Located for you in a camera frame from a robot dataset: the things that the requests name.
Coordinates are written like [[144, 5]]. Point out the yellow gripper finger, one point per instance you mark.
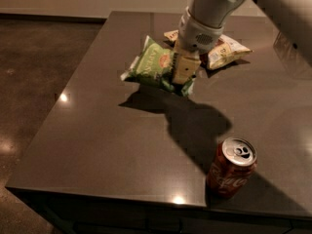
[[185, 64]]

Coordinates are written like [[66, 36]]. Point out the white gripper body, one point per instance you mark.
[[196, 36]]

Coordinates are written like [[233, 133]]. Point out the green jalapeno chip bag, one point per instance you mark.
[[155, 67]]

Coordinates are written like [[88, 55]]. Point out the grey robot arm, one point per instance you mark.
[[203, 22]]

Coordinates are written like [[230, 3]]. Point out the brown and white chip bag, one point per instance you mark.
[[225, 51]]

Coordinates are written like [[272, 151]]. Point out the red coke can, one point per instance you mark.
[[234, 162]]

